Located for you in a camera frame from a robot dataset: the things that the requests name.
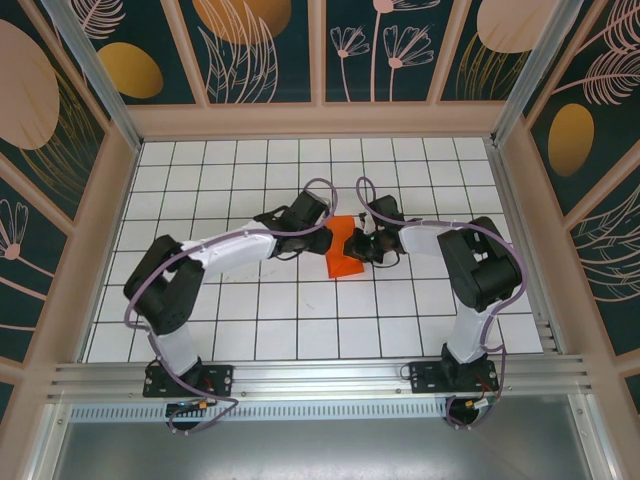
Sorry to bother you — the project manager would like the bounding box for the slotted grey cable duct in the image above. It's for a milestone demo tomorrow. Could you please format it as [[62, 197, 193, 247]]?
[[69, 399, 454, 425]]

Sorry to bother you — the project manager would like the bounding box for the orange cloth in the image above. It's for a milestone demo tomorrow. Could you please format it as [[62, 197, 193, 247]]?
[[323, 214, 366, 280]]

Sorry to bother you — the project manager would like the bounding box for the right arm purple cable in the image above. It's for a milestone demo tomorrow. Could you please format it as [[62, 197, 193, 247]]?
[[354, 175, 529, 431]]

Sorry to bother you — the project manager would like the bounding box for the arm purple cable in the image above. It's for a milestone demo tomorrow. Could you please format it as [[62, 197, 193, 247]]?
[[123, 178, 341, 437], [354, 175, 529, 431]]

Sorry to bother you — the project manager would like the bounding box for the long aluminium mounting rail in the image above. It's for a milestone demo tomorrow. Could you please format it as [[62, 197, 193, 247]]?
[[47, 353, 596, 402]]

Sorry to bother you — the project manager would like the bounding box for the small electronics board with connector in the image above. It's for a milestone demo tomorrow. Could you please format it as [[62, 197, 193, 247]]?
[[166, 398, 219, 416], [446, 394, 501, 426]]

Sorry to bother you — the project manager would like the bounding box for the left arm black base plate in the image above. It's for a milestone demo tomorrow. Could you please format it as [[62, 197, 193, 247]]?
[[143, 363, 236, 399]]

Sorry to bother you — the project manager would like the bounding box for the aluminium corner post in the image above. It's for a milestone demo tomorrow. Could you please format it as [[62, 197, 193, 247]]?
[[42, 0, 145, 152], [490, 0, 587, 149]]

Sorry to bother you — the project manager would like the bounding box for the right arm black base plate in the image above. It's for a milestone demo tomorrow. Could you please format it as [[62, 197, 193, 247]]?
[[408, 359, 500, 396]]

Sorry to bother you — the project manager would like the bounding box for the grey metal shelf sheet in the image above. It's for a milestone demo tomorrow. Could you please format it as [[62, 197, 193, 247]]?
[[49, 419, 601, 480]]

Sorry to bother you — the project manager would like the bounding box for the aluminium table side rail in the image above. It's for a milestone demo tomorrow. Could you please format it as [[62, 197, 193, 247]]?
[[485, 139, 560, 355]]

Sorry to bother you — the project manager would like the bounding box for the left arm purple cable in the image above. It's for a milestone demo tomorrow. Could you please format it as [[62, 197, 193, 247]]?
[[123, 178, 341, 437]]

